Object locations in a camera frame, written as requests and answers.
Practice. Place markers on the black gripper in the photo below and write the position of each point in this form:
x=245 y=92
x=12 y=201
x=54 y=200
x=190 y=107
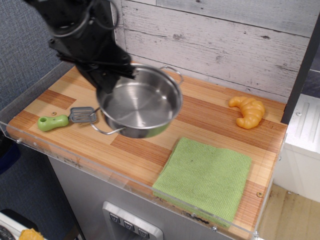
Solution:
x=83 y=44

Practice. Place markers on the stainless steel pot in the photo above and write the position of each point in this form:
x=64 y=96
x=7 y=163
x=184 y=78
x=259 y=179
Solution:
x=143 y=106

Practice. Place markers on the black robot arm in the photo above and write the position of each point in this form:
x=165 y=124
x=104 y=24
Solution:
x=58 y=13

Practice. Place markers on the green cloth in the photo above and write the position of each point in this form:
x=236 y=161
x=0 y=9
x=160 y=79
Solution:
x=204 y=180

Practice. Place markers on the clear acrylic guard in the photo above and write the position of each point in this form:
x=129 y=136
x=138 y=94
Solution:
x=216 y=72

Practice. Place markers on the orange plastic croissant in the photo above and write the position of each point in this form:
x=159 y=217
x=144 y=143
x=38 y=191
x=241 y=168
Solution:
x=252 y=111

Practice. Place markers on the silver dispenser panel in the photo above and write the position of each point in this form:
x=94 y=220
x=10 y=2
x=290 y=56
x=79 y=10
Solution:
x=124 y=225

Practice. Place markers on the yellow black object corner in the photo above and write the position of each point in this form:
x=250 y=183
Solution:
x=18 y=232

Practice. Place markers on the white appliance right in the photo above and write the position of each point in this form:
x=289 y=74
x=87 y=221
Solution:
x=298 y=168

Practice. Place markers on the dark grey left post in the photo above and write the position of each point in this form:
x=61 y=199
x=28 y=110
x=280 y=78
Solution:
x=109 y=19

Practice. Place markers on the dark grey post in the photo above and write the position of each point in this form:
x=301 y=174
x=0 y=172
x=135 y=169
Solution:
x=109 y=19
x=302 y=73

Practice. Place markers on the green handled grey spatula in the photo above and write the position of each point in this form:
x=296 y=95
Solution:
x=84 y=114

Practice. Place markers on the dark grey right post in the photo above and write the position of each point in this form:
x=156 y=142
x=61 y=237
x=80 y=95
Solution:
x=302 y=73

